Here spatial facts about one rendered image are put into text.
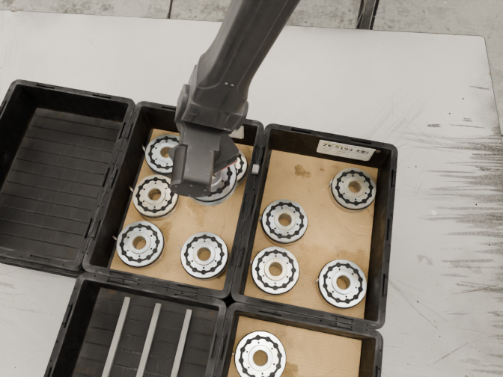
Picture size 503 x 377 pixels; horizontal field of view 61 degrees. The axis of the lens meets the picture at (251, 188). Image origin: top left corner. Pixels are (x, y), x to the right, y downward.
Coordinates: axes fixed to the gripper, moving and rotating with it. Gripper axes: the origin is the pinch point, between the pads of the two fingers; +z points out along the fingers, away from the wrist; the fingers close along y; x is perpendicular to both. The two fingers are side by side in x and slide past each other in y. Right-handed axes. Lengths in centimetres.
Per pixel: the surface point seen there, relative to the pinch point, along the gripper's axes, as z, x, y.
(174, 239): 21.9, -1.6, -11.9
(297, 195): 22.3, -7.5, 17.7
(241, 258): 13.2, -14.6, -2.0
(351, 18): 109, 79, 122
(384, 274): 13.2, -32.6, 20.5
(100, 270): 11.7, -2.3, -26.9
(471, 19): 109, 45, 176
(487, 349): 35, -60, 38
